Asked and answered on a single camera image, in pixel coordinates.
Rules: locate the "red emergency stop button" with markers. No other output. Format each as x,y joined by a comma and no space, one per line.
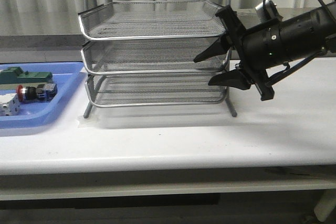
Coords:
44,92

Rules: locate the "grey metal rack frame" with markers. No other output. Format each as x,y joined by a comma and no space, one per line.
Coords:
227,100

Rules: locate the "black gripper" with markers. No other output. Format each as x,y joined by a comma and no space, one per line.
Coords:
253,50

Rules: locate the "green terminal block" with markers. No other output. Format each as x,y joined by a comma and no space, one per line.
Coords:
16,75

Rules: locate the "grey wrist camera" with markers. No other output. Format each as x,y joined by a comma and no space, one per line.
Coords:
267,11

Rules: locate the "silver mesh tray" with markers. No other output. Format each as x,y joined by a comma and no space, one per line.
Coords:
126,90
173,55
151,20

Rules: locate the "dark back counter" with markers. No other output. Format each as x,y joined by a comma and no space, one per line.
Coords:
40,31

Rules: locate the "white table leg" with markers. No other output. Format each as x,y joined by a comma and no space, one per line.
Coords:
325,205

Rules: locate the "white grey metal block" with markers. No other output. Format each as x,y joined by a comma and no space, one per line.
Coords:
10,104

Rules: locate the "blue plastic tray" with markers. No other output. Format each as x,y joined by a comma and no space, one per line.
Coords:
67,76

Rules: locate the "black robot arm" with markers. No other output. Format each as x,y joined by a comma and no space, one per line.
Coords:
272,50

